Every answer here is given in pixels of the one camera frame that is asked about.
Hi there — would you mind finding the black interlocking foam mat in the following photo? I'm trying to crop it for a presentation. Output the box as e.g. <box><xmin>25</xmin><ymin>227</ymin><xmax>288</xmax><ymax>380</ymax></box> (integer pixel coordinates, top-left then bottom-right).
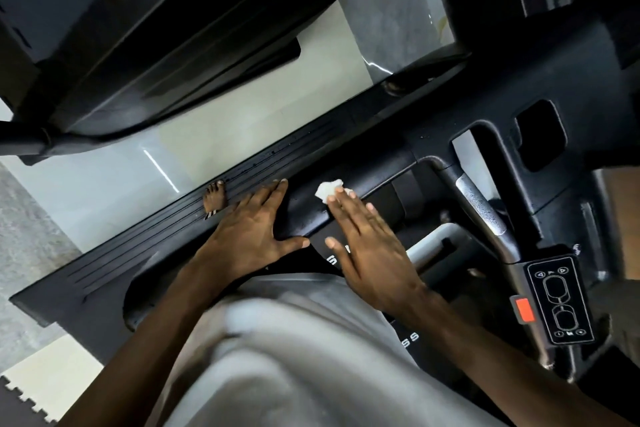
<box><xmin>0</xmin><ymin>374</ymin><xmax>51</xmax><ymax>427</ymax></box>

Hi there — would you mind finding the person's left hand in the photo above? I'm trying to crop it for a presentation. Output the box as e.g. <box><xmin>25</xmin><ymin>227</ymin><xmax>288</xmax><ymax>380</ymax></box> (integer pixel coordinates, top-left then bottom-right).
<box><xmin>195</xmin><ymin>178</ymin><xmax>311</xmax><ymax>283</ymax></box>

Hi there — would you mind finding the small white wipe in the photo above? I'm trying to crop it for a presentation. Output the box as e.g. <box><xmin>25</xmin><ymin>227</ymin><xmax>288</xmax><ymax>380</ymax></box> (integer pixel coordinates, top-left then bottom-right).
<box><xmin>315</xmin><ymin>178</ymin><xmax>346</xmax><ymax>205</ymax></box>

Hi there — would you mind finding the person's right hand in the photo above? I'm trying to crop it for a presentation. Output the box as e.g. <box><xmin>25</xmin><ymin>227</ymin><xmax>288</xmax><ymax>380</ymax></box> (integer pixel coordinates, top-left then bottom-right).
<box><xmin>323</xmin><ymin>187</ymin><xmax>431</xmax><ymax>318</ymax></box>

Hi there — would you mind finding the black treadmill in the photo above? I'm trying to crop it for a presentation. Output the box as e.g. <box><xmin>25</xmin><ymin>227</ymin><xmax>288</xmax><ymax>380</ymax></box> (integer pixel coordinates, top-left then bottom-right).
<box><xmin>10</xmin><ymin>0</ymin><xmax>640</xmax><ymax>427</ymax></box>

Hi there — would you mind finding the person's bare foot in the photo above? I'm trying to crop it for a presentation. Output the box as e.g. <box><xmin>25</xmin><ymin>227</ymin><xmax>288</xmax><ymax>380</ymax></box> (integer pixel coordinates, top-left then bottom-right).
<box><xmin>203</xmin><ymin>179</ymin><xmax>227</xmax><ymax>218</ymax></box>

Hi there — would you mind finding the person's right forearm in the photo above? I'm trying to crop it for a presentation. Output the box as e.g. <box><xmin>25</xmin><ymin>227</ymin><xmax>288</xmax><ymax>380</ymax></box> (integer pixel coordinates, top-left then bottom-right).
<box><xmin>400</xmin><ymin>292</ymin><xmax>626</xmax><ymax>427</ymax></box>

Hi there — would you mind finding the person's left forearm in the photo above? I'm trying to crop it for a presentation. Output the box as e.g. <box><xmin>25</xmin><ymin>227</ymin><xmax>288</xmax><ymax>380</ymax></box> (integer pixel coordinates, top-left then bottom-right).
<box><xmin>60</xmin><ymin>262</ymin><xmax>241</xmax><ymax>427</ymax></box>

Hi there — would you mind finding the black stair climber machine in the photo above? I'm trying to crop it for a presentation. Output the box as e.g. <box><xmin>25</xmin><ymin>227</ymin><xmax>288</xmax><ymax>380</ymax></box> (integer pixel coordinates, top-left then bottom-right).
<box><xmin>0</xmin><ymin>0</ymin><xmax>381</xmax><ymax>157</ymax></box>

